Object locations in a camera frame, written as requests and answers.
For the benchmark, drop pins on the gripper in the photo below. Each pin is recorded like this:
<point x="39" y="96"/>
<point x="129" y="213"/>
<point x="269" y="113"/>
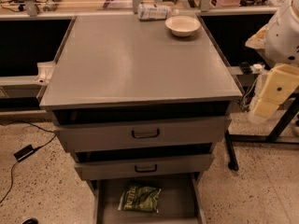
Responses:
<point x="282" y="37"/>

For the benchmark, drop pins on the green jalapeno chip bag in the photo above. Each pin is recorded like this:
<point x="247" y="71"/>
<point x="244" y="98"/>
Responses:
<point x="139" y="198"/>

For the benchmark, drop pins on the grey middle drawer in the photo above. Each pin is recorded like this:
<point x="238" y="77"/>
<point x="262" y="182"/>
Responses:
<point x="100" y="170"/>

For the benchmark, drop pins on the grey drawer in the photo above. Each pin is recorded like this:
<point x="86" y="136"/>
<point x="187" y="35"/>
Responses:
<point x="100" y="170"/>
<point x="140" y="134"/>
<point x="161" y="199"/>

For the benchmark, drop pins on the grey drawer cabinet counter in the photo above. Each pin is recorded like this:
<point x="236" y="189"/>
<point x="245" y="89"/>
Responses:
<point x="116" y="68"/>

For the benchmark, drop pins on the grey bottom drawer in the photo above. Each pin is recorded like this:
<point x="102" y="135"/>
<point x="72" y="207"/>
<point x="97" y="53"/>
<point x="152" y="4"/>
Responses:
<point x="161" y="199"/>

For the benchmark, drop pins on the grey top drawer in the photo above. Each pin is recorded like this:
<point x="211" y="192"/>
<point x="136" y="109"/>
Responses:
<point x="140" y="134"/>

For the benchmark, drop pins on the power strip with plugs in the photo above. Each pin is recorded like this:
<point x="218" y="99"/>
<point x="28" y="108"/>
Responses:
<point x="248" y="68"/>

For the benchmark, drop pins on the grey side table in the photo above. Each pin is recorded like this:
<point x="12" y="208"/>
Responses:
<point x="273" y="138"/>

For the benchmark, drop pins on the white bowl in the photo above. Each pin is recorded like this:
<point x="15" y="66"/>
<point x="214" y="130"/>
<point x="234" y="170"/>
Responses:
<point x="182" y="26"/>

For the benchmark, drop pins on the clear plastic water bottle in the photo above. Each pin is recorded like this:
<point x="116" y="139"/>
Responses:
<point x="151" y="12"/>

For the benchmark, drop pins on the black power adapter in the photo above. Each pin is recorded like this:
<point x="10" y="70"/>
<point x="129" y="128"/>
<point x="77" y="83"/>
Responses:
<point x="24" y="153"/>

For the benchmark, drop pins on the black shoe tip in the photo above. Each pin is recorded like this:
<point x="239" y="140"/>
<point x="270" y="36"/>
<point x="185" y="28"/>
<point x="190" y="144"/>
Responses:
<point x="30" y="220"/>

